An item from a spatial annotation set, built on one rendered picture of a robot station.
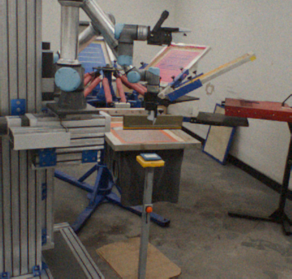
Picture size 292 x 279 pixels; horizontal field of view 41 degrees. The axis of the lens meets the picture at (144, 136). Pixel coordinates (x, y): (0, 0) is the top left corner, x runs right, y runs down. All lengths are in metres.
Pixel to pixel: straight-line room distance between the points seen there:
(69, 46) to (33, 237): 1.15
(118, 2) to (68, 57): 5.34
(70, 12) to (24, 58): 0.40
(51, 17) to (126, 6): 1.29
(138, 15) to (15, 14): 5.28
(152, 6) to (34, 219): 5.55
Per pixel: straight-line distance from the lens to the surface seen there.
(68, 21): 1.89
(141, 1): 7.32
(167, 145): 2.50
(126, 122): 2.51
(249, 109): 3.45
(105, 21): 2.02
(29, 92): 2.17
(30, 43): 2.15
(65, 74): 1.88
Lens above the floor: 1.66
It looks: 15 degrees down
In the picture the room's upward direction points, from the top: 4 degrees clockwise
